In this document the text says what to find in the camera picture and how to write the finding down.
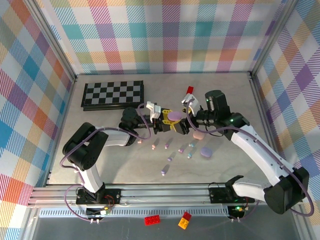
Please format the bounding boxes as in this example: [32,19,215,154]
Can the aluminium front rail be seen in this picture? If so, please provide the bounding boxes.
[26,183,305,208]

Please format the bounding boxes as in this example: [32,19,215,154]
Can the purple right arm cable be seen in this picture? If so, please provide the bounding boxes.
[183,97,315,222]

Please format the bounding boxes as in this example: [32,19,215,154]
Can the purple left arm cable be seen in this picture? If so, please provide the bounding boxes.
[59,101,154,223]

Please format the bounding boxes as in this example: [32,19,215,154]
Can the aluminium frame post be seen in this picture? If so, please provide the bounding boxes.
[248,0,300,80]
[23,0,78,83]

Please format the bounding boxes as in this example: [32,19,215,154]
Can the magenta earbud charging case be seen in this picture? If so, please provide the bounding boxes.
[167,111,183,122]

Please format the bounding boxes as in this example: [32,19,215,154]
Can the lavender earbud charging case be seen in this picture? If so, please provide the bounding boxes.
[200,146,213,159]

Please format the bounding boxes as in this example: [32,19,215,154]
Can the black folding chessboard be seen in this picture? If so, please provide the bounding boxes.
[80,80,145,112]

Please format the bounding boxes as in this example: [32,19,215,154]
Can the orange yellow toy brick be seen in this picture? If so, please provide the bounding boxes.
[177,216,191,230]

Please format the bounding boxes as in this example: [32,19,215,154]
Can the large red toy brick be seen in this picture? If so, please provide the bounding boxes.
[144,214,161,227]

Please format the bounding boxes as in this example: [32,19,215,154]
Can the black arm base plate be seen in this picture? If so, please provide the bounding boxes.
[208,183,256,205]
[75,187,123,206]

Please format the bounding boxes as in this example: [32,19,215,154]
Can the slotted white cable duct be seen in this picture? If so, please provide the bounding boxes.
[39,208,230,218]

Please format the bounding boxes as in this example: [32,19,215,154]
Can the thin black cable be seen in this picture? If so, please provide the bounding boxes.
[187,117,224,138]

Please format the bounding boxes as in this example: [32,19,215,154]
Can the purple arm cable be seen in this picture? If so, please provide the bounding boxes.
[59,101,154,223]
[183,97,315,222]

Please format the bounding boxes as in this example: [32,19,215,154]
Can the aluminium side rail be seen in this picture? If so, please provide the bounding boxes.
[249,71,287,185]
[44,74,79,187]

